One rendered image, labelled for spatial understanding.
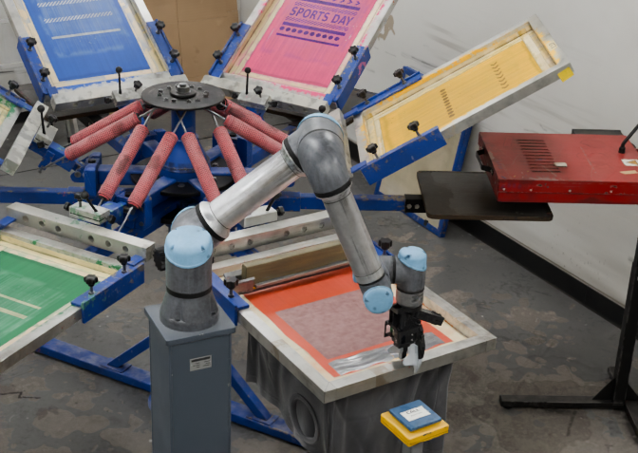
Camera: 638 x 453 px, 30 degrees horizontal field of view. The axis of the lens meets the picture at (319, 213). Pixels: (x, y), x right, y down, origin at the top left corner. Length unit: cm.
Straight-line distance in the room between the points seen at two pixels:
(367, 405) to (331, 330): 25
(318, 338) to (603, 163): 147
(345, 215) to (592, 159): 176
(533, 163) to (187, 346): 180
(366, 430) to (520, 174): 125
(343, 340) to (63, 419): 168
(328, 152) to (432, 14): 352
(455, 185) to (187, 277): 179
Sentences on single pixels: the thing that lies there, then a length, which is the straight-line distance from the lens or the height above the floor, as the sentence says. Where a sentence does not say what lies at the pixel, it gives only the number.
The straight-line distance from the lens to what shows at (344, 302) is 365.
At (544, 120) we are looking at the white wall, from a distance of 575.
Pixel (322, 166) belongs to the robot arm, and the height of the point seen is 164.
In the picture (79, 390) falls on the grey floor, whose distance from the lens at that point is 499.
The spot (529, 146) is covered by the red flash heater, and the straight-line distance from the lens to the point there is 454.
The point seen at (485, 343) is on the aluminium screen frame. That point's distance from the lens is 346.
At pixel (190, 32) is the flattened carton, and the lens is 795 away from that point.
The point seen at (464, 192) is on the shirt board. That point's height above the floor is 95.
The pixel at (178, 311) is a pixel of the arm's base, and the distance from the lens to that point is 301.
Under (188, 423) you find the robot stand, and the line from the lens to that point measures 315.
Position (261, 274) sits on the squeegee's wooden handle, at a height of 102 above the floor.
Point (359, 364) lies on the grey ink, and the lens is 335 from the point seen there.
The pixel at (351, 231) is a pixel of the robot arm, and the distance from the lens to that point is 292.
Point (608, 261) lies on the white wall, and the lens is 561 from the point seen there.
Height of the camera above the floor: 275
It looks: 25 degrees down
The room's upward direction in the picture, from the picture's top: 2 degrees clockwise
